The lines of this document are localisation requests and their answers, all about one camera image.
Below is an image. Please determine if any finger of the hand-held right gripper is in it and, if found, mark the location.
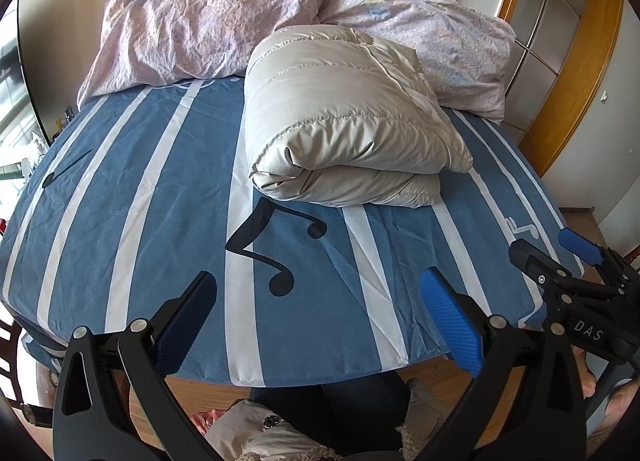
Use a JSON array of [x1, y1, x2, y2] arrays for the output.
[[557, 227, 640, 288], [509, 238, 585, 292]]

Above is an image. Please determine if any dark wooden chair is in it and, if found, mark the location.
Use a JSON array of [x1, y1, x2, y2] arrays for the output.
[[0, 316, 26, 394]]

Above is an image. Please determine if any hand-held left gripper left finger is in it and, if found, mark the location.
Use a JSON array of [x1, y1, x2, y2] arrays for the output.
[[50, 270, 218, 461]]

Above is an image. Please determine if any beige quilted down jacket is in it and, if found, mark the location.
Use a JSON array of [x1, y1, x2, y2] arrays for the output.
[[244, 26, 475, 208]]

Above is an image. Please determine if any blue striped bed sheet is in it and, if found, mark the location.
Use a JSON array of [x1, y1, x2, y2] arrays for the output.
[[0, 76, 586, 387]]

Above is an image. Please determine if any wooden framed wardrobe door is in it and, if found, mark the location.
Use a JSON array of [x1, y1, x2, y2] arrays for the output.
[[402, 0, 626, 176]]

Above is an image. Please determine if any pink floral quilt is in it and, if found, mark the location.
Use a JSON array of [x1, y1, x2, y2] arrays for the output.
[[77, 0, 518, 124]]

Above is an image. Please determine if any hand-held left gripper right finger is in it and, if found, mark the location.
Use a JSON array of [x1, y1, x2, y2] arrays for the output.
[[419, 266, 586, 461]]

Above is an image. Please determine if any person's right hand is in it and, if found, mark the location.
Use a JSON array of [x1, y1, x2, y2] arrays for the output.
[[570, 346, 640, 437]]

